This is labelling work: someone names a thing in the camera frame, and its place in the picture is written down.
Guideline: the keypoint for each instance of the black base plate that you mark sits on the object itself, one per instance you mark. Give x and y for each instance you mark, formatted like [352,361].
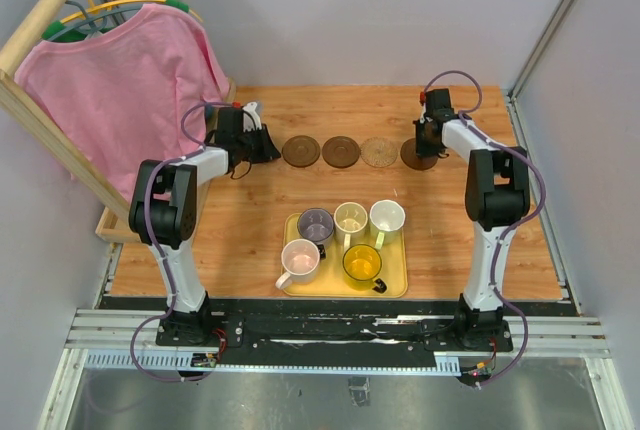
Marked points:
[336,332]

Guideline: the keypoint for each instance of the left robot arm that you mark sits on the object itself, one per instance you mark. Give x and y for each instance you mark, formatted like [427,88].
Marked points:
[164,207]

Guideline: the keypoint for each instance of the grey slotted cable duct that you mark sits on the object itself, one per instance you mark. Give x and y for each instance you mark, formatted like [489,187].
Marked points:
[189,361]

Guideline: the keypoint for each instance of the grey-blue clothes hanger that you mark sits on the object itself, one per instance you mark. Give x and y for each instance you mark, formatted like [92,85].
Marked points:
[92,21]

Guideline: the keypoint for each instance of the wooden clothes rack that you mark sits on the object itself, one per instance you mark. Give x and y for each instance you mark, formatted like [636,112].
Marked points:
[36,122]

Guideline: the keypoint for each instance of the woven rattan coaster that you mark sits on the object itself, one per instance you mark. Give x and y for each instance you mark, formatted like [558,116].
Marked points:
[378,152]

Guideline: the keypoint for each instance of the purple glass mug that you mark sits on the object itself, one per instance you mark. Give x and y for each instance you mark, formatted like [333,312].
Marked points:
[316,225]

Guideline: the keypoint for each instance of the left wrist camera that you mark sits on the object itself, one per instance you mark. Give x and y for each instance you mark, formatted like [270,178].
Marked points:
[252,112]

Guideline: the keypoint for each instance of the pink t-shirt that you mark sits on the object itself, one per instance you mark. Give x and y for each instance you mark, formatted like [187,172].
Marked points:
[120,97]

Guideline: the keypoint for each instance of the cream ceramic mug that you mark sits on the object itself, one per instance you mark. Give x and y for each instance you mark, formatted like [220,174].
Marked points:
[351,224]

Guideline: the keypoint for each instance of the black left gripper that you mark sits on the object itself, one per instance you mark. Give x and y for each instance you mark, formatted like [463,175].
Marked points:
[268,150]

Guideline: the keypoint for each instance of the yellow glass mug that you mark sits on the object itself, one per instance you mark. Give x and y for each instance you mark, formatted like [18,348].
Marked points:
[362,266]

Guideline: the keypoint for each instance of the brown ceramic coaster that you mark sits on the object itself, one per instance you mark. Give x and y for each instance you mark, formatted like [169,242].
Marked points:
[301,151]
[412,160]
[341,152]

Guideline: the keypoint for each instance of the aluminium corner post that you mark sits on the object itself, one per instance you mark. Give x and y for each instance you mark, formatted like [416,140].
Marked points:
[549,32]

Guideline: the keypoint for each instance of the pink ceramic mug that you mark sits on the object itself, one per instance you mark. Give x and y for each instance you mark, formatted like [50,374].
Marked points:
[300,261]

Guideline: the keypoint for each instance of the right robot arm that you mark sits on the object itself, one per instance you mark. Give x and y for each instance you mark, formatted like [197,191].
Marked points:
[497,197]

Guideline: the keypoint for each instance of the yellow plastic tray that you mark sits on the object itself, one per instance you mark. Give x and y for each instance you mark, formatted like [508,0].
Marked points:
[330,281]

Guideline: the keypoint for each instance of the white green-handled mug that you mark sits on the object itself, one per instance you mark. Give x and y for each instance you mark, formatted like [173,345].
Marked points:
[386,220]

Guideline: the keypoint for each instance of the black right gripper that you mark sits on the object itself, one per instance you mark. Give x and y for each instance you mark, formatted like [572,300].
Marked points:
[421,150]

